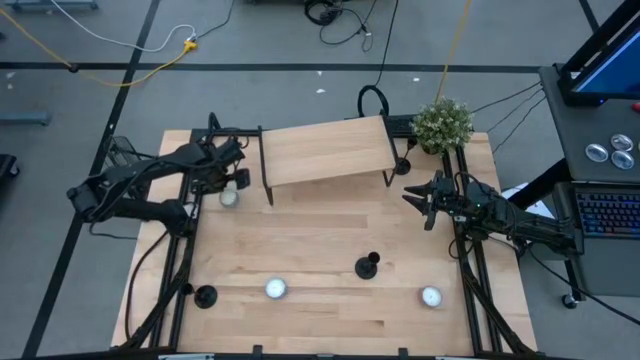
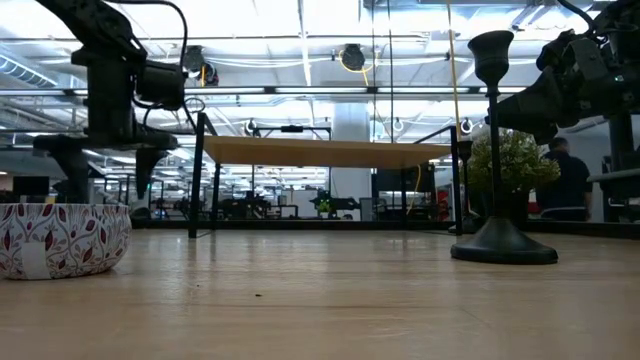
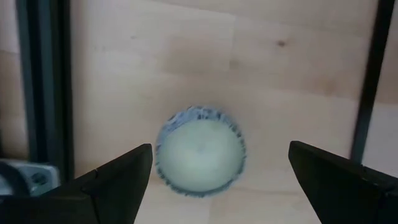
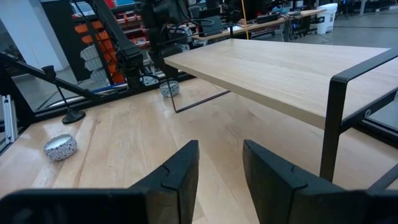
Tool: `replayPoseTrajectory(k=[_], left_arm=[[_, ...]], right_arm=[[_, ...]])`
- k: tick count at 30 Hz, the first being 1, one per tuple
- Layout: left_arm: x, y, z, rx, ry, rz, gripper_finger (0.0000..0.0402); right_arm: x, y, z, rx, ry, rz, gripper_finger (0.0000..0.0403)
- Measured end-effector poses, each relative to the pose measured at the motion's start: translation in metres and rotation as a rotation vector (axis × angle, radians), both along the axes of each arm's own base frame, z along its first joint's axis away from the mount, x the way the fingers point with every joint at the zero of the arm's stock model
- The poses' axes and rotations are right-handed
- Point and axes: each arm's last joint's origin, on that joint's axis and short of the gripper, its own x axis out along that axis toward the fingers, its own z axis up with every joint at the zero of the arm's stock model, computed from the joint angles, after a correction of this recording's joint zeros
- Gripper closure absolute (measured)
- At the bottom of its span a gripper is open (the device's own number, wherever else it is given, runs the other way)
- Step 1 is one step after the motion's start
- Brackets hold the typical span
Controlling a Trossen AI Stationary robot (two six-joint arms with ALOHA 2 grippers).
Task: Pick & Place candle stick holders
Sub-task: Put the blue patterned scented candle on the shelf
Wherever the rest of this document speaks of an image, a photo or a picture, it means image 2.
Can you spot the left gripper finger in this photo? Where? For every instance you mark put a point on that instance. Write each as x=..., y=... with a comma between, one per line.
x=72, y=170
x=145, y=167

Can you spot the floral patterned candle tin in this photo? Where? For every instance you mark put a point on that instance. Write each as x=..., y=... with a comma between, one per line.
x=75, y=235

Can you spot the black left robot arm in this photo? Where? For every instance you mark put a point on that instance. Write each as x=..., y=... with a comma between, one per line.
x=90, y=25

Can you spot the artificial green potted plant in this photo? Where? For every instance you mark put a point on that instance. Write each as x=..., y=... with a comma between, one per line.
x=520, y=160

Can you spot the black background monitor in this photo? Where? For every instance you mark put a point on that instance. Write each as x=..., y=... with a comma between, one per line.
x=31, y=186

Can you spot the person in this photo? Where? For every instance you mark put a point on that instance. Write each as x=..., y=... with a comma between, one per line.
x=567, y=185

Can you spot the raised wooden shelf black legs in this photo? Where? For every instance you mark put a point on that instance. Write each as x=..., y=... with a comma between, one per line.
x=325, y=152

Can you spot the small green background plant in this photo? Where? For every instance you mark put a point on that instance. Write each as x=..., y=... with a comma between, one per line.
x=324, y=205

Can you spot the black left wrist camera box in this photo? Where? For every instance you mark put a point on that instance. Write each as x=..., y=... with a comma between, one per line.
x=160, y=85

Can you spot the black metal table frame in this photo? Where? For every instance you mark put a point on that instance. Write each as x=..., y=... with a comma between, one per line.
x=350, y=225

